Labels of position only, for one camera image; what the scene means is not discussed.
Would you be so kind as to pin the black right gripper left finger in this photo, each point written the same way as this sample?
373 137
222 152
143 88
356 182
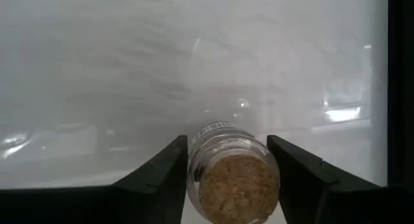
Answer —
145 198

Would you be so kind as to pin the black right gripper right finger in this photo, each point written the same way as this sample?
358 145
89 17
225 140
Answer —
323 198

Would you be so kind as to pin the small cork-lid spice jar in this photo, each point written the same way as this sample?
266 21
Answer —
236 191

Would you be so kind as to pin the black aluminium table frame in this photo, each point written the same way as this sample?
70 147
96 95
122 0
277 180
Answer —
402 88

